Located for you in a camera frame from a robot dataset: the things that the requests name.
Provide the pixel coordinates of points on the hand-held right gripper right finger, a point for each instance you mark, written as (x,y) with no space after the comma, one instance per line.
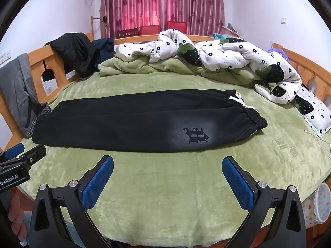
(238,183)

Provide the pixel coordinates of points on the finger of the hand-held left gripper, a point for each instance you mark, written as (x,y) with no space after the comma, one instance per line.
(15,151)
(33,155)

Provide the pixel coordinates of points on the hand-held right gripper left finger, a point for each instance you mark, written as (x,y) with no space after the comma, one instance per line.
(98,183)

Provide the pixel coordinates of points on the black pants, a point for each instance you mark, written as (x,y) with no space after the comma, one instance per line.
(129,124)

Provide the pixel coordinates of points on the person's left hand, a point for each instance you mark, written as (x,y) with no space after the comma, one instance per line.
(16,219)

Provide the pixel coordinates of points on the grey jeans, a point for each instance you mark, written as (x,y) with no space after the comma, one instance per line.
(18,82)

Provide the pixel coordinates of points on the green fleece bed sheet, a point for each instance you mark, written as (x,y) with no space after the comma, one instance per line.
(168,186)

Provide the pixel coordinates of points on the star-print sheet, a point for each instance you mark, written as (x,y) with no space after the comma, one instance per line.
(309,211)

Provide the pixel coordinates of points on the white plastic bin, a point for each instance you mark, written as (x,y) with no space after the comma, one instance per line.
(323,201)

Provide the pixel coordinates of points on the white floral pillow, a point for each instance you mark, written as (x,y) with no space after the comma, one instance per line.
(314,111)

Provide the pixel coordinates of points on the black jacket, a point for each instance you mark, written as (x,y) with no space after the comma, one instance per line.
(75,51)

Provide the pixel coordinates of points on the navy garment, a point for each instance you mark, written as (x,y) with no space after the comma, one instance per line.
(106,49)

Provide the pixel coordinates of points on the white floral green-lined quilt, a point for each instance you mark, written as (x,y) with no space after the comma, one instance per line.
(232,54)

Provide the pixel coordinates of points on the purple fluffy item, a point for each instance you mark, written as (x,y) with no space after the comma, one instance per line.
(278,53)

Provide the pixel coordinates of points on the teal item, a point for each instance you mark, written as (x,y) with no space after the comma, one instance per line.
(219,36)

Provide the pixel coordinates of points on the wooden coat rack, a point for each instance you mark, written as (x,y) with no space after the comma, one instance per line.
(103,20)

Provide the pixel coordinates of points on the dark wooden chair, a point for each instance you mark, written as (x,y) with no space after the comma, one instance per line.
(128,33)

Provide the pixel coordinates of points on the red chair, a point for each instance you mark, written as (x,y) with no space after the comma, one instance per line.
(150,30)
(177,25)

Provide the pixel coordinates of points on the red patterned curtain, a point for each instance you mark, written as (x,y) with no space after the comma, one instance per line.
(129,5)
(191,2)

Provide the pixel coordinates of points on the wooden bed frame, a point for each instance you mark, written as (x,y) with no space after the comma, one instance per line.
(36,59)

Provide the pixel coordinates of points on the white wall socket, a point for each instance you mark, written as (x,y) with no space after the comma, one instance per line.
(7,55)

